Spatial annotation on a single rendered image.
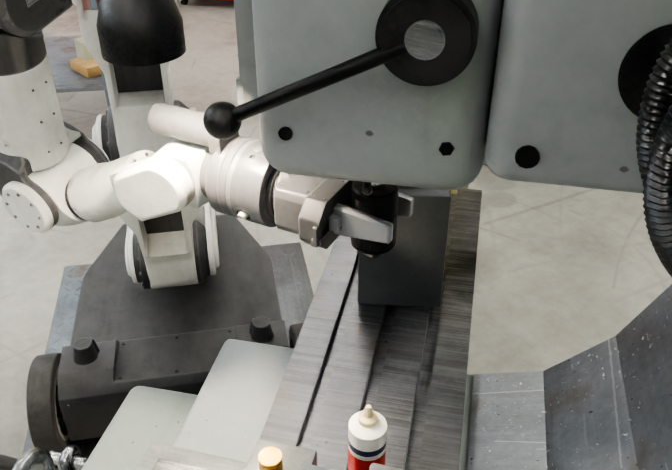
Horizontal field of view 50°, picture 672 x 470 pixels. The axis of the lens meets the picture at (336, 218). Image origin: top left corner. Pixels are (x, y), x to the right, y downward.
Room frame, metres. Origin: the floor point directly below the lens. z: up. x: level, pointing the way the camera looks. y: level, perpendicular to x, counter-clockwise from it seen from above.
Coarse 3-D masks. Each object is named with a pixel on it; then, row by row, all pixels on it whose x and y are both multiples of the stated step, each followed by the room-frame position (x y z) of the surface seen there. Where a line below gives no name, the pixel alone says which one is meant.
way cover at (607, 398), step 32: (640, 320) 0.69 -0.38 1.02; (608, 352) 0.69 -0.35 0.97; (640, 352) 0.64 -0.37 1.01; (480, 384) 0.72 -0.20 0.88; (512, 384) 0.71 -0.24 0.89; (544, 384) 0.70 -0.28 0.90; (576, 384) 0.66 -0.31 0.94; (608, 384) 0.63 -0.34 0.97; (640, 384) 0.60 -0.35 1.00; (480, 416) 0.66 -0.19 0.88; (512, 416) 0.65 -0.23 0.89; (544, 416) 0.64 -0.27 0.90; (576, 416) 0.61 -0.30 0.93; (608, 416) 0.59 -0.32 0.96; (640, 416) 0.56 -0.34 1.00; (480, 448) 0.61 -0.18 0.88; (512, 448) 0.60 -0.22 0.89; (544, 448) 0.59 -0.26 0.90; (608, 448) 0.54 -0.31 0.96; (640, 448) 0.52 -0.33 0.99
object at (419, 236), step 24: (408, 192) 0.81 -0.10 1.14; (432, 192) 0.81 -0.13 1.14; (432, 216) 0.80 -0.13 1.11; (408, 240) 0.80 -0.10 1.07; (432, 240) 0.80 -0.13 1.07; (360, 264) 0.81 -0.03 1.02; (384, 264) 0.80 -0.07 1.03; (408, 264) 0.80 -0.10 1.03; (432, 264) 0.80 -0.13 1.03; (360, 288) 0.81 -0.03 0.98; (384, 288) 0.80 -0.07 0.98; (408, 288) 0.80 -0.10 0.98; (432, 288) 0.80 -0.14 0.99
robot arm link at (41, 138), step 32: (0, 96) 0.78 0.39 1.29; (32, 96) 0.79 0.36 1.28; (0, 128) 0.79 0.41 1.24; (32, 128) 0.80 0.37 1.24; (64, 128) 0.85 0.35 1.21; (0, 160) 0.79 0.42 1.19; (32, 160) 0.80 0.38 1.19; (0, 192) 0.81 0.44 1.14; (32, 192) 0.77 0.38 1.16; (32, 224) 0.78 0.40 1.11
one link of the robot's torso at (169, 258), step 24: (96, 120) 1.19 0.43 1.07; (120, 216) 1.16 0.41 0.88; (168, 216) 1.24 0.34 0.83; (192, 216) 1.19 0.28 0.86; (144, 240) 1.20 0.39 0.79; (168, 240) 1.25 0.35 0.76; (192, 240) 1.25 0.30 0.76; (144, 264) 1.24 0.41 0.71; (168, 264) 1.23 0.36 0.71; (192, 264) 1.24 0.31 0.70; (144, 288) 1.26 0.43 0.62
